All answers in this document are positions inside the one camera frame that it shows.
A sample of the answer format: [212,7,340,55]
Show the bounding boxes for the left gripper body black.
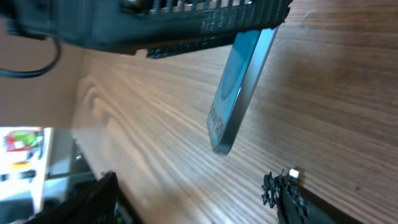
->
[1,0,292,58]

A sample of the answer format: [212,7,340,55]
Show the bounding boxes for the Galaxy S25 smartphone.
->
[207,28,278,155]

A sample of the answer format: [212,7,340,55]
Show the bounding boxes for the white box with pictures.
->
[1,126,53,213]

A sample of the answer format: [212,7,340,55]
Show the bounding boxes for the left camera black cable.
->
[0,34,62,79]

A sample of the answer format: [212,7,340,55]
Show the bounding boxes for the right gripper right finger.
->
[262,169,361,224]

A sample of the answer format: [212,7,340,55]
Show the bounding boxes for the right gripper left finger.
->
[26,172,143,224]

